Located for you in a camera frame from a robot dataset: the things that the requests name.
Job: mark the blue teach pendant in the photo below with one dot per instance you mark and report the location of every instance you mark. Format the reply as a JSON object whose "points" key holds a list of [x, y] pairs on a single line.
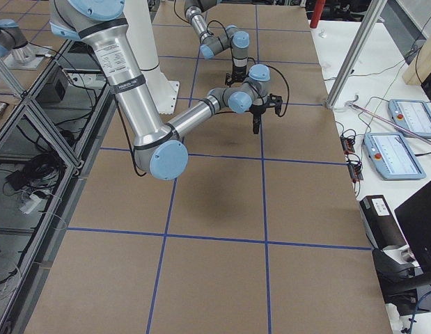
{"points": [[392, 157], [413, 115]]}

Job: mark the black box with label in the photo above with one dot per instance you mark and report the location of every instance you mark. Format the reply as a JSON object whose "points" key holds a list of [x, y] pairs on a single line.
{"points": [[382, 230]]}

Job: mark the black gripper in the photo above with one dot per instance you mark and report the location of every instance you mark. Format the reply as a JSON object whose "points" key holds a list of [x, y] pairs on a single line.
{"points": [[257, 110], [238, 72]]}

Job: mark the far blue teach pendant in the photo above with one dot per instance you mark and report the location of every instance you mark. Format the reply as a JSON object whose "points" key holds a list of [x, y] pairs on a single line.
{"points": [[413, 115]]}

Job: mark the near blue teach pendant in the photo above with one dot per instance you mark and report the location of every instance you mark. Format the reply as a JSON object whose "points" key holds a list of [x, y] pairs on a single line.
{"points": [[392, 157]]}

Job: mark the metal rod green tip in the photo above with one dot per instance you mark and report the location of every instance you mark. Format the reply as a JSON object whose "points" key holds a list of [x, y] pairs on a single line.
{"points": [[389, 121]]}

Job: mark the aluminium frame post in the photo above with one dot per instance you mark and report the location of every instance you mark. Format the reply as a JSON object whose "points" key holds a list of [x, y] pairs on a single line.
{"points": [[374, 10]]}

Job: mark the red object table edge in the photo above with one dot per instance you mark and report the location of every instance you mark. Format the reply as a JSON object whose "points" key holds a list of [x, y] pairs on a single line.
{"points": [[317, 13]]}

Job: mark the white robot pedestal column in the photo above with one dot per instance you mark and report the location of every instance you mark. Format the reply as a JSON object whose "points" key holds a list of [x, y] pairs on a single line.
{"points": [[141, 38]]}

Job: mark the black computer monitor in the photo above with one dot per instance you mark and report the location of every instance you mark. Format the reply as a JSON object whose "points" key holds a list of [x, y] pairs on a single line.
{"points": [[401, 284]]}

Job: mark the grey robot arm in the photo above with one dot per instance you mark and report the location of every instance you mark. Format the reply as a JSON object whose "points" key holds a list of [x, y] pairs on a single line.
{"points": [[218, 35], [158, 150]]}

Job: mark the aluminium frame rack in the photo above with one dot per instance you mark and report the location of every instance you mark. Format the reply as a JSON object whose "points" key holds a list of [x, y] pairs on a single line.
{"points": [[49, 134]]}

